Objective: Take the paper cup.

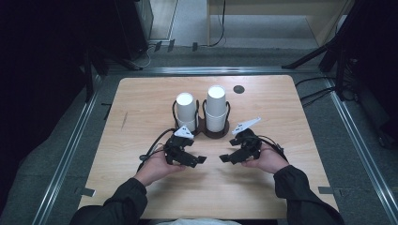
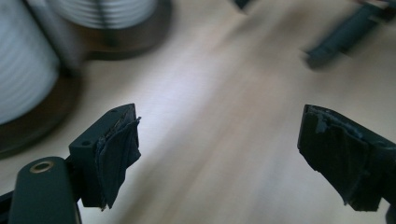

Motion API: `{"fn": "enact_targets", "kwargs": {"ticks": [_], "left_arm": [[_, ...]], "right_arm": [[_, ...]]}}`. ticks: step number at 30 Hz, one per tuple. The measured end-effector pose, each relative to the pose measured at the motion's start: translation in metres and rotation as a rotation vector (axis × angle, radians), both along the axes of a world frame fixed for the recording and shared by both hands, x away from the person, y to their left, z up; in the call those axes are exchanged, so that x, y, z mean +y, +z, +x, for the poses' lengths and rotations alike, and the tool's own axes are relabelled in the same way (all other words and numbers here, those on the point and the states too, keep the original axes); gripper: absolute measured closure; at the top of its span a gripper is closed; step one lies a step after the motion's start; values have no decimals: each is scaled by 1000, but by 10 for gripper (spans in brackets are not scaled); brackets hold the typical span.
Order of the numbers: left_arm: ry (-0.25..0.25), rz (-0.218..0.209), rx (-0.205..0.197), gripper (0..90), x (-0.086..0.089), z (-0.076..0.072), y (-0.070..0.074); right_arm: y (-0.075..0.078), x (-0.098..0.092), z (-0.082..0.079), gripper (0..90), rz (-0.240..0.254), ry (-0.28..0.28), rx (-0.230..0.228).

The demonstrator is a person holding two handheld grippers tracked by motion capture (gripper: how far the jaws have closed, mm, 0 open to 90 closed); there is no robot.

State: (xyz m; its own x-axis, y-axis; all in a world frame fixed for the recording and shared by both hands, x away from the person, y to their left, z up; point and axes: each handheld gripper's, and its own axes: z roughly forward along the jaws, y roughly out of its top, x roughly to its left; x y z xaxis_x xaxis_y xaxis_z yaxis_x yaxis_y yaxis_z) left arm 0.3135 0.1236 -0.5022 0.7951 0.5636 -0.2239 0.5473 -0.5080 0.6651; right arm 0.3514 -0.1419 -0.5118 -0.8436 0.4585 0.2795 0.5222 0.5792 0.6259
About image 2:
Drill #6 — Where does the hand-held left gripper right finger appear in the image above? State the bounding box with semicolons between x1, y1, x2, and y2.
297;105;396;212

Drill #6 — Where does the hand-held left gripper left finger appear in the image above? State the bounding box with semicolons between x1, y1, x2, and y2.
68;103;142;210

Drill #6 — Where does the dark cup holder with rods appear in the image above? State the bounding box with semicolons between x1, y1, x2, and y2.
0;0;173;161

